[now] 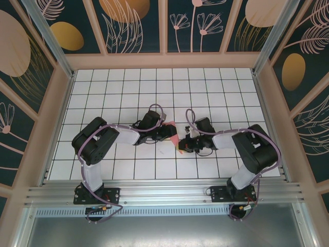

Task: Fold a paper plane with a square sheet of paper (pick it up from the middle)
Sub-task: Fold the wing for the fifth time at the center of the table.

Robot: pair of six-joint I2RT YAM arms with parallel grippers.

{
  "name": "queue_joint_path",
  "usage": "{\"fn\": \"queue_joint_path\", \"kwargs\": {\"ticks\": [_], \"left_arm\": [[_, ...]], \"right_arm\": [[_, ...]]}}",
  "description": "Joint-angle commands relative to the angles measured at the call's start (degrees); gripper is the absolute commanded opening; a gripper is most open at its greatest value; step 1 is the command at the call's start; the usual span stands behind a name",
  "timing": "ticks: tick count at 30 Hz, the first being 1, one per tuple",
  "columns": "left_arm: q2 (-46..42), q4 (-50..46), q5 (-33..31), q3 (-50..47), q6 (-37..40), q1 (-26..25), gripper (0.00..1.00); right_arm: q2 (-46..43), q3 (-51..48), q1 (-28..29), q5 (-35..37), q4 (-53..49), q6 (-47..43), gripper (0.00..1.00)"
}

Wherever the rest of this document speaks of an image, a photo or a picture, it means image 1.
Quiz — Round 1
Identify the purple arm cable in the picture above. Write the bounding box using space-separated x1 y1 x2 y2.
185 108 281 222
77 103 167 225

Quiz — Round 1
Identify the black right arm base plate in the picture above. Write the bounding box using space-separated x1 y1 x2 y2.
210 185 257 203

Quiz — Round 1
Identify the aluminium table side rail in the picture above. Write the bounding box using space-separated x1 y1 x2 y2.
40 70 77 187
251 72 290 184

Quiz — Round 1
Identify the tall aluminium frame post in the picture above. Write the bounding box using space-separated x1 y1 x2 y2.
22 0 75 79
252 0 302 76

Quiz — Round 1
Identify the wide aluminium mounting rail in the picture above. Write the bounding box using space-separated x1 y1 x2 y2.
24 180 305 206

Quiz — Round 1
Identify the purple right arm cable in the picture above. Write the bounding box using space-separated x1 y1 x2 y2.
185 108 281 222

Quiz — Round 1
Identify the perforated metal cable tray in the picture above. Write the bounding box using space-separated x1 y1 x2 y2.
35 207 295 217

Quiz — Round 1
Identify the short aluminium frame post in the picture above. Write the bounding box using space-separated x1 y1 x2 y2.
293 198 316 247
14 203 36 247

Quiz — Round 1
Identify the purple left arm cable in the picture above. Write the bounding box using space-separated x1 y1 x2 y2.
77 103 167 225

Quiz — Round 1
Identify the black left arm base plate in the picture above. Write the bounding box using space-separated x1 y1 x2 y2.
74 187 121 205

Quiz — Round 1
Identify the pink paper sheet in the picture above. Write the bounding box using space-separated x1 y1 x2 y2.
162 120 186 155

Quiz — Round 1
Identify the grey metal sheet panel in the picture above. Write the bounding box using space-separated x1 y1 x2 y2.
25 215 304 247

